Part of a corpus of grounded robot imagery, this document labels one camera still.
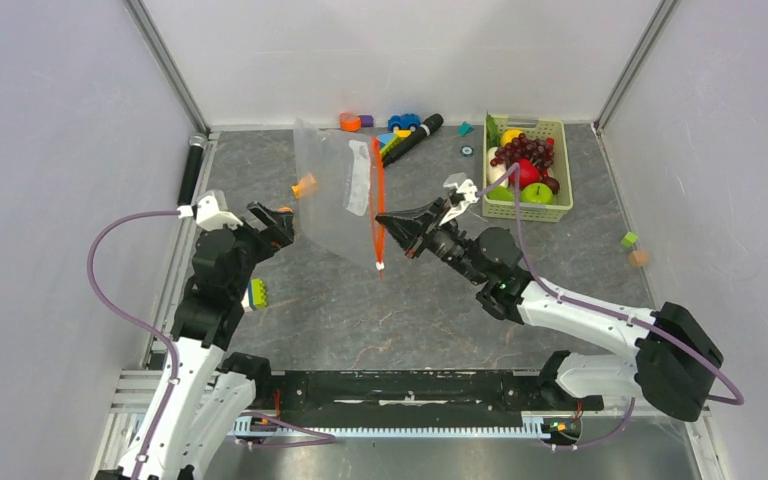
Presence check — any black microphone on table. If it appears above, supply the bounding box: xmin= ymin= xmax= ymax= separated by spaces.
xmin=382 ymin=113 xmax=444 ymax=167

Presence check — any orange toy brick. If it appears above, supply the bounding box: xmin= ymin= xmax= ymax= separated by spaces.
xmin=291 ymin=173 xmax=318 ymax=199

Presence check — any wooden cube right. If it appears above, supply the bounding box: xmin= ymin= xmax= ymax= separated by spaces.
xmin=628 ymin=249 xmax=650 ymax=268

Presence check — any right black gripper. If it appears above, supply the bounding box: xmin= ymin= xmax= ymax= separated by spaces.
xmin=375 ymin=198 xmax=486 ymax=286

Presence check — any yellow lemon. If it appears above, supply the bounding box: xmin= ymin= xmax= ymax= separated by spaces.
xmin=499 ymin=129 xmax=525 ymax=147

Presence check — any green apple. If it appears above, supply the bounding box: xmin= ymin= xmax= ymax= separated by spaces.
xmin=520 ymin=182 xmax=554 ymax=205

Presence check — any black microphone at wall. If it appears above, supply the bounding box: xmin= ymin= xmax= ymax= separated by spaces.
xmin=176 ymin=133 xmax=208 ymax=206

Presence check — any purple cable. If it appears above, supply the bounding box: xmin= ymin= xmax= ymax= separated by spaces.
xmin=476 ymin=163 xmax=746 ymax=407
xmin=87 ymin=209 xmax=197 ymax=480

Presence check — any blue toy car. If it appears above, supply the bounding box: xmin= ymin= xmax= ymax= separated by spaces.
xmin=387 ymin=113 xmax=422 ymax=132

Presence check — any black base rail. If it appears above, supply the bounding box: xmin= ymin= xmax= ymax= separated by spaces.
xmin=251 ymin=370 xmax=604 ymax=428

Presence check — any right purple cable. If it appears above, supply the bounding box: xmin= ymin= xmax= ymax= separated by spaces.
xmin=476 ymin=163 xmax=746 ymax=407

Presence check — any green cube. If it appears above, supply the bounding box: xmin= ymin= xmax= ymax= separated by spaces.
xmin=621 ymin=231 xmax=639 ymax=249

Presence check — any coloured block stack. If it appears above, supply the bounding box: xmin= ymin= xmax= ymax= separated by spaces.
xmin=376 ymin=130 xmax=412 ymax=157

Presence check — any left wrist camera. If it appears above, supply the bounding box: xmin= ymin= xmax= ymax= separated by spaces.
xmin=193 ymin=190 xmax=243 ymax=231

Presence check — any light green fruit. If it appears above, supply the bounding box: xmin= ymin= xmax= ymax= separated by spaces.
xmin=485 ymin=185 xmax=515 ymax=203

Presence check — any teal block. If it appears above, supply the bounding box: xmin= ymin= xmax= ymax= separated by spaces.
xmin=458 ymin=121 xmax=474 ymax=137

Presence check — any clear zip bag orange zipper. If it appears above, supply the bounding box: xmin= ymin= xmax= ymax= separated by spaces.
xmin=293 ymin=119 xmax=385 ymax=274

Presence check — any dark brown fruit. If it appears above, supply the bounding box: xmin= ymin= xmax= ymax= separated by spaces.
xmin=541 ymin=176 xmax=560 ymax=194

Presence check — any purple grape bunch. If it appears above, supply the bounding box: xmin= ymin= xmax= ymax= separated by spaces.
xmin=497 ymin=134 xmax=555 ymax=174

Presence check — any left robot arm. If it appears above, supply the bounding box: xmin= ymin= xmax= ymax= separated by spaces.
xmin=87 ymin=197 xmax=294 ymax=479

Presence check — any white radish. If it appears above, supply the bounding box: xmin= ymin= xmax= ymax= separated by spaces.
xmin=485 ymin=147 xmax=508 ymax=187

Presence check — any green white toy brick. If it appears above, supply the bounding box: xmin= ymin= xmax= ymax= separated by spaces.
xmin=241 ymin=278 xmax=268 ymax=313

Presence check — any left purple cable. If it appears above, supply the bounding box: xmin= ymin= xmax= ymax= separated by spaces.
xmin=87 ymin=209 xmax=197 ymax=480

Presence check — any green leaf vegetable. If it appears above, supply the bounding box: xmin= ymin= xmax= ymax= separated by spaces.
xmin=484 ymin=113 xmax=500 ymax=150

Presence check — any red apple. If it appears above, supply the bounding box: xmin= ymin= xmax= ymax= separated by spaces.
xmin=509 ymin=158 xmax=541 ymax=190

